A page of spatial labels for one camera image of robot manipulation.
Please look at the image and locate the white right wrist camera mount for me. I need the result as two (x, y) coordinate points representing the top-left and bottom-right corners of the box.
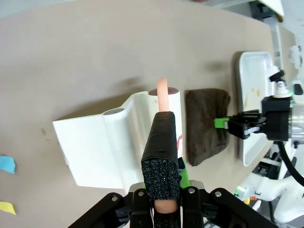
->
(266, 64), (293, 98)

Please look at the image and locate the white folded phone stand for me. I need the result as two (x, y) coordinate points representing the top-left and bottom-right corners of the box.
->
(52, 91), (154, 190)

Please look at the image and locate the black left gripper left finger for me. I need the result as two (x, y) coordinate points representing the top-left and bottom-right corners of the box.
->
(68, 189), (155, 228)

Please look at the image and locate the pink handled lint roller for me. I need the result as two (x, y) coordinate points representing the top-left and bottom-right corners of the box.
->
(141, 79), (185, 228)

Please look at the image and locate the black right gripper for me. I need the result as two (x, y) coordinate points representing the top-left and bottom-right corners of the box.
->
(214, 95), (294, 142)

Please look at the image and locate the silver metal tray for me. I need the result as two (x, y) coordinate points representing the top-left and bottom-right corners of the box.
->
(234, 50), (279, 167)

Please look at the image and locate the blue paper scrap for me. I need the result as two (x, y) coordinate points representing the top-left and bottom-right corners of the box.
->
(0, 155), (17, 174)

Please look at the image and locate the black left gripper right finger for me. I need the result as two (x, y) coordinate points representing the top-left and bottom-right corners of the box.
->
(177, 158), (276, 228)

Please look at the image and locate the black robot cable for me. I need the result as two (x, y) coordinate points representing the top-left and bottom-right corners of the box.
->
(277, 140), (304, 187)

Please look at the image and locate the yellow paper scrap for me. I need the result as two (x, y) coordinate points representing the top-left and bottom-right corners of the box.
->
(0, 201), (17, 216)

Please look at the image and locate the dark brown cloth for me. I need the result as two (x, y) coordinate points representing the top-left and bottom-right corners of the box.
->
(184, 88), (232, 167)

